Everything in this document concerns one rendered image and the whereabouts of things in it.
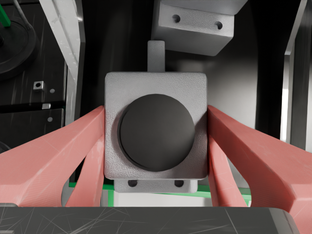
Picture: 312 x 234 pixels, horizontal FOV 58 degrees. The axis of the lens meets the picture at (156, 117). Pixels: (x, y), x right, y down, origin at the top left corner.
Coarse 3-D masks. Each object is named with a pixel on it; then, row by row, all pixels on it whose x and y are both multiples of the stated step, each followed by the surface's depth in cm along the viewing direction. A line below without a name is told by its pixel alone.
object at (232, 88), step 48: (96, 0) 19; (144, 0) 20; (288, 0) 17; (96, 48) 20; (144, 48) 20; (240, 48) 19; (288, 48) 17; (96, 96) 20; (240, 96) 19; (240, 192) 17
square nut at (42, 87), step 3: (39, 81) 48; (42, 81) 48; (36, 84) 48; (39, 84) 48; (42, 84) 48; (33, 87) 48; (36, 87) 48; (39, 87) 48; (42, 87) 48; (36, 90) 48; (39, 90) 48; (42, 90) 48
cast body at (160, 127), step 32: (160, 64) 16; (128, 96) 12; (160, 96) 11; (192, 96) 12; (128, 128) 11; (160, 128) 11; (192, 128) 11; (128, 160) 12; (160, 160) 11; (192, 160) 12; (128, 192) 15; (160, 192) 15; (192, 192) 15
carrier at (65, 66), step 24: (0, 24) 53; (24, 24) 51; (48, 24) 56; (0, 48) 50; (24, 48) 50; (48, 48) 53; (0, 72) 48; (24, 72) 50; (48, 72) 50; (0, 96) 48; (24, 96) 48; (48, 96) 48
